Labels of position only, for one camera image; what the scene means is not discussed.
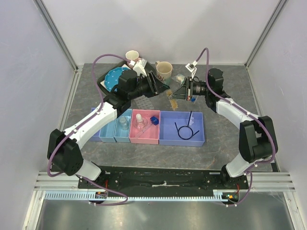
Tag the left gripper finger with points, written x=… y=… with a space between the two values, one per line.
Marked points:
x=159 y=88
x=154 y=81

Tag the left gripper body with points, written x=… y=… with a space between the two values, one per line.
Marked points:
x=144 y=87

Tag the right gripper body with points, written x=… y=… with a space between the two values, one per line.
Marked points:
x=199 y=88

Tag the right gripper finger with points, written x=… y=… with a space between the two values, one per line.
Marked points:
x=179 y=94
x=186 y=83

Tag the test tube brush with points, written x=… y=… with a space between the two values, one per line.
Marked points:
x=173 y=103

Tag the blue base graduated cylinder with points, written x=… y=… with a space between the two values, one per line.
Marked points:
x=154 y=122

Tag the glass alcohol lamp white cap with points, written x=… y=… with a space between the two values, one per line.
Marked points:
x=140 y=122

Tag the small glass beaker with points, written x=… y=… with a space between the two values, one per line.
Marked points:
x=123 y=123

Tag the black wire ring stand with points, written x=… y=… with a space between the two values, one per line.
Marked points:
x=188 y=127

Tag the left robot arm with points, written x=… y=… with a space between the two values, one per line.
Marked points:
x=64 y=148

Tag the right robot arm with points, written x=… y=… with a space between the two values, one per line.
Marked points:
x=257 y=139

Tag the plastic bag of cotton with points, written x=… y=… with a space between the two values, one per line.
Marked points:
x=179 y=78

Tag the beige green floral mug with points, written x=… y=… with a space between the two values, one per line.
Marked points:
x=164 y=71

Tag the pink mug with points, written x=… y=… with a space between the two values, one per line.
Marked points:
x=133 y=58

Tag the blue polka dot plate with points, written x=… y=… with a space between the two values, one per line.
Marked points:
x=112 y=77

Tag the dark grey tray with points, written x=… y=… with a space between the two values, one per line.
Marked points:
x=109 y=79

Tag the large purple bin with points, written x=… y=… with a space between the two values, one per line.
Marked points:
x=168 y=132

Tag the pink bin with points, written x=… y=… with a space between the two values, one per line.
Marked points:
x=151 y=136

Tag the light blue bin right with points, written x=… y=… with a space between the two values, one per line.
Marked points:
x=123 y=135

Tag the small purple bin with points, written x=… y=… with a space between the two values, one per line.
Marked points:
x=98 y=136

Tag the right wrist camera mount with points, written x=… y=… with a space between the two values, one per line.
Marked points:
x=191 y=67

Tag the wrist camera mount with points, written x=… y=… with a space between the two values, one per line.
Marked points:
x=139 y=66
x=191 y=67

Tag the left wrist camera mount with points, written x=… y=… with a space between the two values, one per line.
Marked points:
x=139 y=66

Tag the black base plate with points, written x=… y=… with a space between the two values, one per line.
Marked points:
x=160 y=182

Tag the light blue cable duct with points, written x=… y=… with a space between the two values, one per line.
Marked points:
x=93 y=196

